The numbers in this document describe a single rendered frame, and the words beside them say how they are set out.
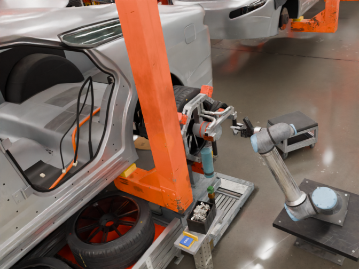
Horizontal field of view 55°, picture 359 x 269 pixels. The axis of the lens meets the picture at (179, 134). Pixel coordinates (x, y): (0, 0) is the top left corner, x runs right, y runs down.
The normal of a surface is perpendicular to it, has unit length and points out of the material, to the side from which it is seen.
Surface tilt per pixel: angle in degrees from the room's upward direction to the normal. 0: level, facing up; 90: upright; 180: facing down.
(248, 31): 107
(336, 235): 0
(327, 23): 90
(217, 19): 87
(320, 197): 40
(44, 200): 91
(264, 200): 0
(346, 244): 0
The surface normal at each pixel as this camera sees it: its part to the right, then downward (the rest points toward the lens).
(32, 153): 0.58, -0.33
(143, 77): -0.56, 0.51
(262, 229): -0.15, -0.84
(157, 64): 0.81, 0.19
